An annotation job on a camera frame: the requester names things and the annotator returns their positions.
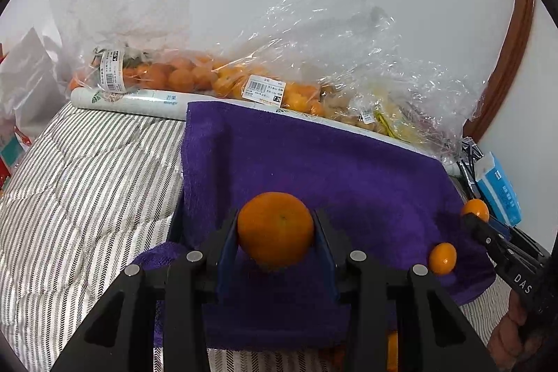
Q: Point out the purple towel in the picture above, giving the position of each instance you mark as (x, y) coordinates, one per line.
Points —
(327, 163)

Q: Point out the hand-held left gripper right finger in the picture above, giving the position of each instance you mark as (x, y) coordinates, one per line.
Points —
(325, 258)

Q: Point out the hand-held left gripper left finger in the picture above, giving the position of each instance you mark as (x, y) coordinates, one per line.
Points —
(226, 263)

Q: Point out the clear bag of yellow fruits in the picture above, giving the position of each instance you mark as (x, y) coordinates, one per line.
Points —
(405, 123)

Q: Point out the clear bag of small oranges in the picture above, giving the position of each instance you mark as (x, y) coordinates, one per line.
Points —
(301, 97)

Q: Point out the blue tissue box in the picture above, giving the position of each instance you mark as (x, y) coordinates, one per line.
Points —
(497, 189)

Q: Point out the large orange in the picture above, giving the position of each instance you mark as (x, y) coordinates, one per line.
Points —
(392, 350)
(275, 228)

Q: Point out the person's right hand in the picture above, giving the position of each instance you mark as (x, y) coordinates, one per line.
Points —
(505, 337)

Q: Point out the clear bag of tan fruits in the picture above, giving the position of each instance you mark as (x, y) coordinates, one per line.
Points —
(344, 110)

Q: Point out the clear bag of large oranges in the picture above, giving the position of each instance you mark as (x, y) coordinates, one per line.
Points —
(152, 75)

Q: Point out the striped bed quilt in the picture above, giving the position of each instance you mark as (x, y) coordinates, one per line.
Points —
(87, 202)

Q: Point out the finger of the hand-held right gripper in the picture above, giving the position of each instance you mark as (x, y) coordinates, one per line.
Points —
(518, 239)
(481, 234)

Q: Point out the white paper roll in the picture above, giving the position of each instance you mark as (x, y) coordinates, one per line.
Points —
(130, 99)

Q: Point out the small orange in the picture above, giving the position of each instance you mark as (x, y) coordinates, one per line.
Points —
(476, 208)
(442, 258)

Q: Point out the white plastic bag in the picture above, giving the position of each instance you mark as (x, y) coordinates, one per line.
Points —
(30, 71)

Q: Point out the brown wooden door frame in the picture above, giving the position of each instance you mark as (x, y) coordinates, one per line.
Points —
(510, 62)

